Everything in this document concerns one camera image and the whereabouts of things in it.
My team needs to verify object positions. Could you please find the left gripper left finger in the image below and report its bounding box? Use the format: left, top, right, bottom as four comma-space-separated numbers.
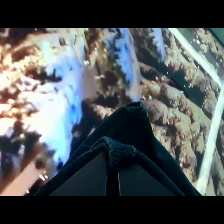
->
49, 150, 109, 197

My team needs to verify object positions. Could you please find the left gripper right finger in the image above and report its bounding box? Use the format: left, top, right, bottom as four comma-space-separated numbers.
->
117, 162, 177, 197

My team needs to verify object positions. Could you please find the dark green garment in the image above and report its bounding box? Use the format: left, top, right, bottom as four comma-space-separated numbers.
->
33, 101, 203, 197

